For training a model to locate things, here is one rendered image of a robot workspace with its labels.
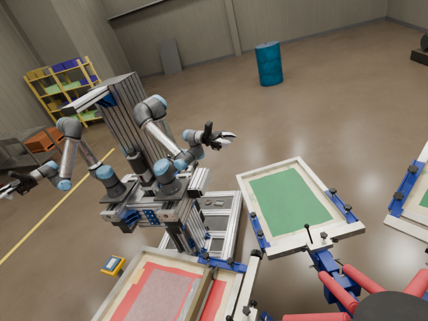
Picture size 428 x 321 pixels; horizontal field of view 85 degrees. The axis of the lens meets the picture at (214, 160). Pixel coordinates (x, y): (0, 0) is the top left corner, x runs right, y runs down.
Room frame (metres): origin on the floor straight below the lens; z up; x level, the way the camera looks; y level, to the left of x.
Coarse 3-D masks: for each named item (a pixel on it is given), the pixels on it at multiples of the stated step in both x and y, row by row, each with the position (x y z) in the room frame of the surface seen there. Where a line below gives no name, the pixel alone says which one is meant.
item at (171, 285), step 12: (156, 264) 1.04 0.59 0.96; (144, 276) 0.98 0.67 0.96; (156, 276) 0.95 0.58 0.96; (168, 276) 0.92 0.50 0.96; (180, 276) 0.90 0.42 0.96; (192, 276) 0.87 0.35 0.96; (132, 288) 0.93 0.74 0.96; (144, 288) 0.90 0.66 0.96; (156, 288) 0.87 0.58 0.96; (168, 288) 0.85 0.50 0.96; (180, 288) 0.83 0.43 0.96; (216, 288) 0.76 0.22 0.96; (168, 300) 0.78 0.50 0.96; (180, 300) 0.76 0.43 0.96; (216, 300) 0.69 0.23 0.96; (204, 312) 0.65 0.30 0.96; (216, 312) 0.63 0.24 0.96
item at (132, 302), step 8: (128, 296) 0.88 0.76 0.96; (136, 296) 0.86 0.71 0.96; (144, 296) 0.85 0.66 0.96; (120, 304) 0.84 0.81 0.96; (128, 304) 0.83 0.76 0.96; (136, 304) 0.81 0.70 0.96; (144, 304) 0.80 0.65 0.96; (152, 304) 0.78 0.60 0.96; (160, 304) 0.77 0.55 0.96; (168, 304) 0.75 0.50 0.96; (120, 312) 0.80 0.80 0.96; (128, 312) 0.78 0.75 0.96; (136, 312) 0.77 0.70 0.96; (144, 312) 0.75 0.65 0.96; (152, 312) 0.74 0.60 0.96; (160, 312) 0.72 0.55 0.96; (168, 312) 0.71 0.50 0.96; (176, 312) 0.70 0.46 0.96; (112, 320) 0.77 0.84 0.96; (120, 320) 0.75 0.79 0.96; (128, 320) 0.74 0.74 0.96; (136, 320) 0.72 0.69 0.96; (144, 320) 0.71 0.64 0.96; (152, 320) 0.70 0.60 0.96; (160, 320) 0.68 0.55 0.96; (168, 320) 0.67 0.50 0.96; (200, 320) 0.62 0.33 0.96; (208, 320) 0.61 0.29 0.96
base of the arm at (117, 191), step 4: (116, 184) 1.55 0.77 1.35; (120, 184) 1.58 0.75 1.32; (124, 184) 1.62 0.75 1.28; (108, 188) 1.54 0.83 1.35; (112, 188) 1.53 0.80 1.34; (116, 188) 1.54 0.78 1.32; (120, 188) 1.55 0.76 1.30; (124, 188) 1.57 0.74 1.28; (108, 192) 1.54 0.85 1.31; (112, 192) 1.52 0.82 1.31; (116, 192) 1.53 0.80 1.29; (120, 192) 1.53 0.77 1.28; (112, 196) 1.52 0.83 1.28; (116, 196) 1.52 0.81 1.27
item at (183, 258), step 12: (144, 252) 1.16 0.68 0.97; (156, 252) 1.11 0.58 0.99; (168, 252) 1.08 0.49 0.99; (132, 264) 1.07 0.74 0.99; (204, 264) 0.90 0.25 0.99; (240, 276) 0.76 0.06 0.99; (120, 288) 0.94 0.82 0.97; (240, 288) 0.71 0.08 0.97; (108, 300) 0.87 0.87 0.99; (228, 312) 0.60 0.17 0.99
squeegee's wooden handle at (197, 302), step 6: (210, 270) 0.81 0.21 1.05; (204, 276) 0.78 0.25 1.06; (210, 276) 0.79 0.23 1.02; (204, 282) 0.75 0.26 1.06; (198, 288) 0.73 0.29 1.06; (204, 288) 0.73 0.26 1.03; (198, 294) 0.69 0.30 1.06; (204, 294) 0.71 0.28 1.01; (192, 300) 0.68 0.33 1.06; (198, 300) 0.67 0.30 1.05; (192, 306) 0.64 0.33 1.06; (198, 306) 0.65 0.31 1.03; (192, 312) 0.62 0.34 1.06; (198, 312) 0.64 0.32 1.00; (186, 318) 0.60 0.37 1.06; (192, 318) 0.60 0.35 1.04
